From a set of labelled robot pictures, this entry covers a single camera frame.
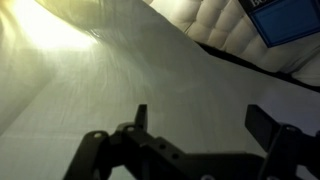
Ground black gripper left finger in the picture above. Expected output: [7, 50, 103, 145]
[63, 103, 158, 180]

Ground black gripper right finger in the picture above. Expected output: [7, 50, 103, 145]
[244, 103, 320, 180]

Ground black book with blue cover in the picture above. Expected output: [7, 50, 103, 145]
[237, 0, 320, 49]

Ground cream tufted mattress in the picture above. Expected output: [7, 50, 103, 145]
[143, 0, 320, 87]

